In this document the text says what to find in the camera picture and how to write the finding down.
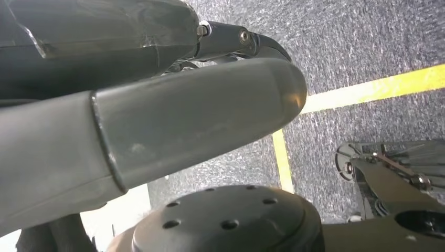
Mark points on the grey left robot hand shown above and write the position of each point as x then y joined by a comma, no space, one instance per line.
139,121

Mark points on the white flat board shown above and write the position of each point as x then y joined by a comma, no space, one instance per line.
118,215

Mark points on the left robot arm sleeve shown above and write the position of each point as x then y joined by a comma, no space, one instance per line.
52,236

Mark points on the black round robot joint cap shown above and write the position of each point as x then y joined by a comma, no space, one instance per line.
250,236

